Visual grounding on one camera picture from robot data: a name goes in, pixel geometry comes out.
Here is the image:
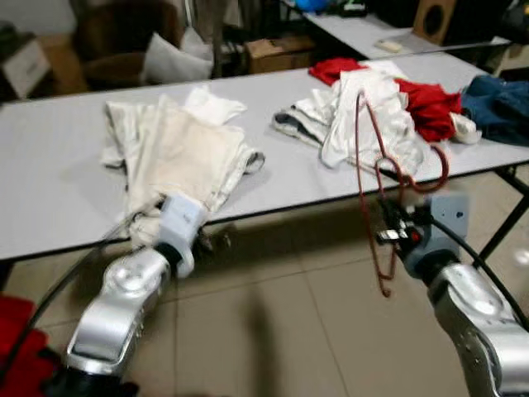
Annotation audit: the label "red plastic hanger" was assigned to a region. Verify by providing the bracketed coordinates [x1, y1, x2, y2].
[355, 89, 451, 299]

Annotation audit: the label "pale denim shirt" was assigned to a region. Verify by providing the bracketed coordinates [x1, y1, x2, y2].
[273, 69, 424, 176]

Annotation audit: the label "beige garment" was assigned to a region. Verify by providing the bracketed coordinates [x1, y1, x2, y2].
[101, 87, 265, 249]

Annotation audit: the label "red garment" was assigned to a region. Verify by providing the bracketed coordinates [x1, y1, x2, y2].
[308, 56, 464, 143]

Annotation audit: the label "blue jeans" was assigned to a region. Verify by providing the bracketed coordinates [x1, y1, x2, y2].
[460, 74, 529, 148]

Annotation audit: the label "small white device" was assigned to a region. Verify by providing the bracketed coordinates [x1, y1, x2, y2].
[376, 39, 406, 55]

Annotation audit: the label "long white table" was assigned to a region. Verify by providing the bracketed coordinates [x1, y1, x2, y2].
[0, 51, 529, 264]
[285, 4, 513, 59]

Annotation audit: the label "wooden speaker box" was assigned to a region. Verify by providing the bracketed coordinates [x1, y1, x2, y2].
[412, 0, 458, 46]

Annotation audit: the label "brown cardboard box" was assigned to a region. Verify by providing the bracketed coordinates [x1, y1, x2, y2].
[245, 35, 317, 75]

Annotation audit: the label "crumpled white cloth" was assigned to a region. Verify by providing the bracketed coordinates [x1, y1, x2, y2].
[182, 84, 247, 127]

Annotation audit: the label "white pillow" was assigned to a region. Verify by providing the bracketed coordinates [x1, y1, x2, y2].
[142, 29, 214, 85]

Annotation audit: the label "brown armchair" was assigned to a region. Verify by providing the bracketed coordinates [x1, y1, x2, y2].
[74, 0, 187, 92]

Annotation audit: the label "white carton box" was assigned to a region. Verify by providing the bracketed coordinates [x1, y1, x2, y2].
[0, 33, 52, 100]

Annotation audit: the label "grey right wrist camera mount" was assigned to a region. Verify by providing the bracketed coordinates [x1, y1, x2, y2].
[399, 194, 470, 280]

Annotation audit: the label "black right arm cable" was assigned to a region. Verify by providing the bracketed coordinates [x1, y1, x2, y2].
[426, 213, 529, 328]

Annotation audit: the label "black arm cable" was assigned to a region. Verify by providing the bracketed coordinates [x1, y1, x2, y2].
[426, 213, 529, 328]
[0, 207, 162, 377]

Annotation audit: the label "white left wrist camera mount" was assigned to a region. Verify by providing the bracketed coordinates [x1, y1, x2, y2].
[155, 194, 209, 257]

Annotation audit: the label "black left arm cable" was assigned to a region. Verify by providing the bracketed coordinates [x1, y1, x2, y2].
[0, 207, 162, 377]

